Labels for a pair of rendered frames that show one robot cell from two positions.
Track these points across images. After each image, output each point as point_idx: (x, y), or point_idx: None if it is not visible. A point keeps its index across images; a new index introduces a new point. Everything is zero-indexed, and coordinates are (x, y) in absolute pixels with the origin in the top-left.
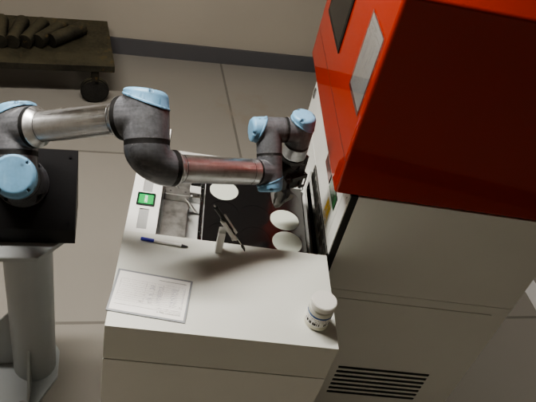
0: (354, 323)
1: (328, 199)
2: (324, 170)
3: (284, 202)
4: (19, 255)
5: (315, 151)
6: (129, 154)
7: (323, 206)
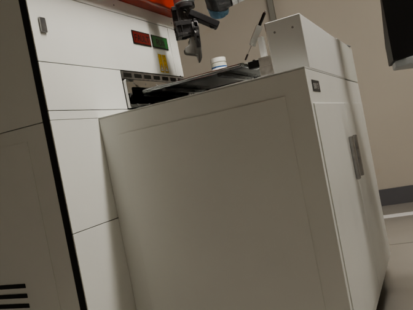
0: None
1: (158, 55)
2: (136, 51)
3: (193, 55)
4: None
5: (109, 64)
6: None
7: (158, 69)
